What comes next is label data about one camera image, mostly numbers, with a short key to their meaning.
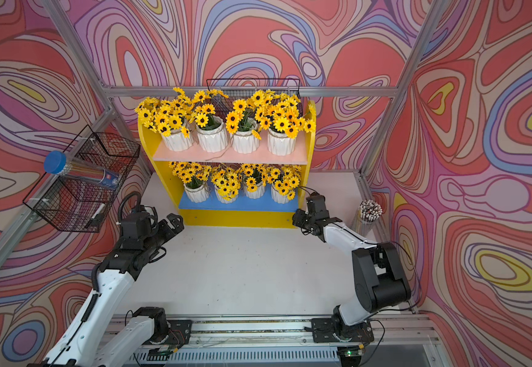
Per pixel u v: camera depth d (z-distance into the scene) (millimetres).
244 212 1006
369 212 822
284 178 794
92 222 719
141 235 582
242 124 650
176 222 719
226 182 794
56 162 618
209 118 605
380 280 448
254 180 822
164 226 690
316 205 722
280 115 588
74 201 734
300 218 822
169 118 605
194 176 790
